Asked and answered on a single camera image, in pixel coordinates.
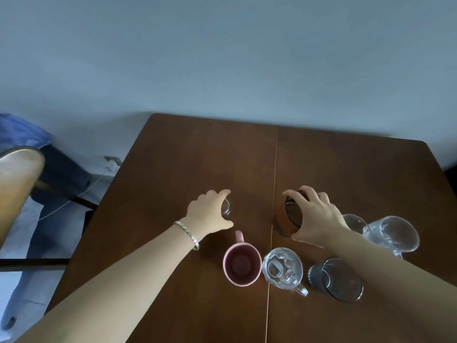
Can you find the person's right middle finger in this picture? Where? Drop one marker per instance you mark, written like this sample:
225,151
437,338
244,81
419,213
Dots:
311,192

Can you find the pink mug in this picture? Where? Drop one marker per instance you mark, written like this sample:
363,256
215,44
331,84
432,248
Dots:
242,264

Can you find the person's right forearm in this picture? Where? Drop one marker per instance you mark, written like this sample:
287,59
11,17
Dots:
400,278

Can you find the clear drinking glass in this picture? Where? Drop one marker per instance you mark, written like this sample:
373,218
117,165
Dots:
356,223

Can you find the person's right thumb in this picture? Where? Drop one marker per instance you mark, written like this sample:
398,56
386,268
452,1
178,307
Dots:
301,237

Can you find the blue cloth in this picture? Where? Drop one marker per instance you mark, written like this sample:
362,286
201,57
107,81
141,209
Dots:
21,130

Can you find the brown cup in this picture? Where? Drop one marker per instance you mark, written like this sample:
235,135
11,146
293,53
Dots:
287,219

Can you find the person's right hand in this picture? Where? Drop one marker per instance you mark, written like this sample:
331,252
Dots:
319,219

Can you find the person's left hand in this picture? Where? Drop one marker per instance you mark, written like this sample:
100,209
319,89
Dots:
207,214

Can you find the large clear glass mug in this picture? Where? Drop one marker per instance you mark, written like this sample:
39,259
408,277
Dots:
392,233

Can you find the person's left thumb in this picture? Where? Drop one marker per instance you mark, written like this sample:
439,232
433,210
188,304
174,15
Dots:
224,225

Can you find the white charger plug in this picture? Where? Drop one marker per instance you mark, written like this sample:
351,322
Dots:
112,161

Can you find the small clear glass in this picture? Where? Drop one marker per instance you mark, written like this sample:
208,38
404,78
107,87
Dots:
226,207

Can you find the person's left forearm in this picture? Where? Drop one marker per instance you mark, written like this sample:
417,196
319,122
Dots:
117,285

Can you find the dark grey glass tumbler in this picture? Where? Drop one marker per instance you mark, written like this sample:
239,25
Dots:
337,280

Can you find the tan chair with black frame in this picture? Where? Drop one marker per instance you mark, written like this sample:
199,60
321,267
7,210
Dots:
18,182

